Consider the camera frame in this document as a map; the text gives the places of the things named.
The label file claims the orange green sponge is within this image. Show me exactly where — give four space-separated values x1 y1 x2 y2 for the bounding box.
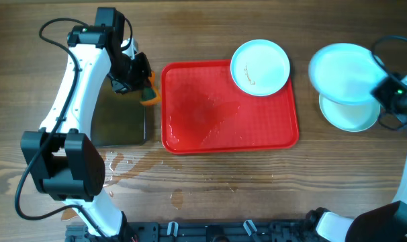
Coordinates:
140 71 161 106

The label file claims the white plate with brown streak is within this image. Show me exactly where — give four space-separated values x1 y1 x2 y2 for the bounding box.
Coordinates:
308 43 387 105

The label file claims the white plate with sauce squiggle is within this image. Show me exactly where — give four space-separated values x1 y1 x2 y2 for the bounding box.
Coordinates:
230 39 291 97

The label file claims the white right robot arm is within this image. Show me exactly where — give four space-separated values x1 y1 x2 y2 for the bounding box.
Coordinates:
303 75 407 241

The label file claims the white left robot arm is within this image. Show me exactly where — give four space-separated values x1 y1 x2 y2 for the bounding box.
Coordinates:
21 23 161 241

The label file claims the black water tray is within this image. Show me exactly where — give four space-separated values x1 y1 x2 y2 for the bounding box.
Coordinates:
91 79 146 147

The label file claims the red plastic tray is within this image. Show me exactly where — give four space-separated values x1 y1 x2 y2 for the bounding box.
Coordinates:
161 60 300 155

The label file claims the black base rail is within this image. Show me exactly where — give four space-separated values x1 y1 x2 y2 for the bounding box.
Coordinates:
64 218 315 242

